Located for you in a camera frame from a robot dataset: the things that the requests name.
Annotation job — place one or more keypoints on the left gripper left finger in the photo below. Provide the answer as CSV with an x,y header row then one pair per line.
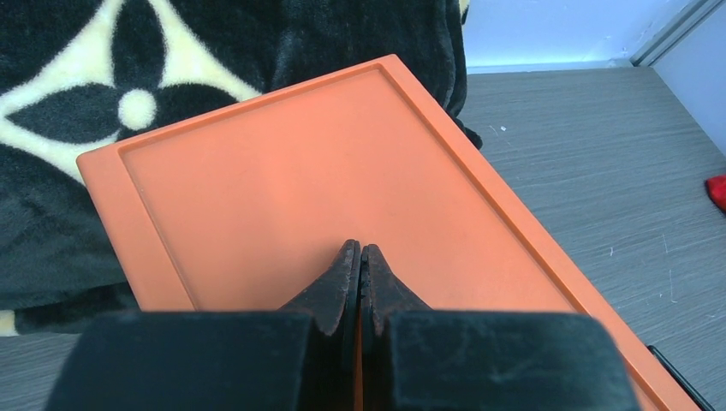
x,y
332,300

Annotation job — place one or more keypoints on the orange drawer organizer box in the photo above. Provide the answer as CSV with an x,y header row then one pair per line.
x,y
243,207

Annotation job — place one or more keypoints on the black floral blanket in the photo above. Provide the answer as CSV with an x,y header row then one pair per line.
x,y
78,75

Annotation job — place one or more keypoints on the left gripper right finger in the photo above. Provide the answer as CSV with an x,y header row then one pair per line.
x,y
381,294

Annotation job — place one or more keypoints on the red cloth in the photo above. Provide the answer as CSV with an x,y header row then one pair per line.
x,y
715,188

